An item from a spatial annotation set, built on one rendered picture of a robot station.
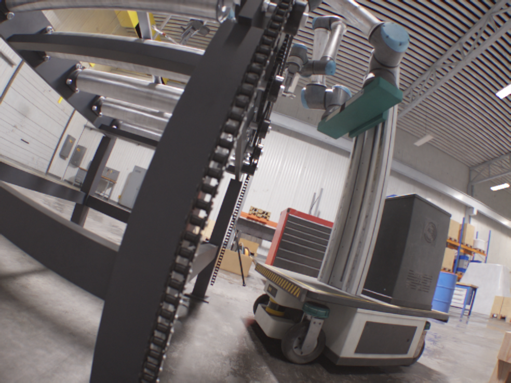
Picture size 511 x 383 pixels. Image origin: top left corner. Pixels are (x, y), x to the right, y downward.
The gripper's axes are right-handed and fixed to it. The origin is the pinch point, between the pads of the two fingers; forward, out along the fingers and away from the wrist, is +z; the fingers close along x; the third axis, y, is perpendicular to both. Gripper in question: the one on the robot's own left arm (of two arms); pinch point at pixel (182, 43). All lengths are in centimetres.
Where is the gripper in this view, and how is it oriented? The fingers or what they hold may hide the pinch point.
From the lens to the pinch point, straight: 141.9
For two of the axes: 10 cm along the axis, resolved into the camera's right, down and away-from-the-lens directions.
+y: -6.8, -3.6, -6.3
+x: 6.6, 0.6, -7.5
